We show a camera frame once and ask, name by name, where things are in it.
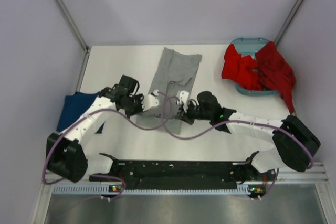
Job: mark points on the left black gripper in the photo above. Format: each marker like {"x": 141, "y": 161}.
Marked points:
{"x": 139, "y": 98}

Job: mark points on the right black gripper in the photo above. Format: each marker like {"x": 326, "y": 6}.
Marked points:
{"x": 186, "y": 116}

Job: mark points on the grey t shirt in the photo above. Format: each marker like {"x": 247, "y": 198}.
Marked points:
{"x": 175, "y": 72}

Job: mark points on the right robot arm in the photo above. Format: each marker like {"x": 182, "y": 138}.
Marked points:
{"x": 294, "y": 145}

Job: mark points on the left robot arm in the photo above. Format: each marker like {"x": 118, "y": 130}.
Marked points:
{"x": 65, "y": 154}

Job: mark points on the folded blue t shirt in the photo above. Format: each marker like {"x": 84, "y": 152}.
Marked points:
{"x": 74, "y": 106}

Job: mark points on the teal plastic basket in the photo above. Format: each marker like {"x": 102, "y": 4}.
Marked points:
{"x": 250, "y": 46}

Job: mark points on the dark red t shirt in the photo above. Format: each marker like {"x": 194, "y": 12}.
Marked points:
{"x": 275, "y": 73}

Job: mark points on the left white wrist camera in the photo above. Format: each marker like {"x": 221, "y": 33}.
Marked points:
{"x": 150, "y": 101}

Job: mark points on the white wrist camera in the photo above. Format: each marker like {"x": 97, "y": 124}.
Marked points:
{"x": 182, "y": 99}
{"x": 150, "y": 101}

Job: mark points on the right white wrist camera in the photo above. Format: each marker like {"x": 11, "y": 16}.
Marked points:
{"x": 182, "y": 99}

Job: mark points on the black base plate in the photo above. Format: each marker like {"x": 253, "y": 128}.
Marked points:
{"x": 185, "y": 175}

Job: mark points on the left aluminium corner post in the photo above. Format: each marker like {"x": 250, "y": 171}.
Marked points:
{"x": 71, "y": 24}

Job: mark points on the aluminium corner post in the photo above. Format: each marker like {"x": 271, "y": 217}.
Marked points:
{"x": 289, "y": 19}
{"x": 71, "y": 24}

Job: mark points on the grey slotted cable duct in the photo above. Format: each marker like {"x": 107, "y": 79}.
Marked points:
{"x": 105, "y": 189}

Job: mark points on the aluminium frame rail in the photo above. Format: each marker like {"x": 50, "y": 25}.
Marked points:
{"x": 317, "y": 174}

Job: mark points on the right aluminium corner post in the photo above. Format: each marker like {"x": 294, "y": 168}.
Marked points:
{"x": 289, "y": 19}

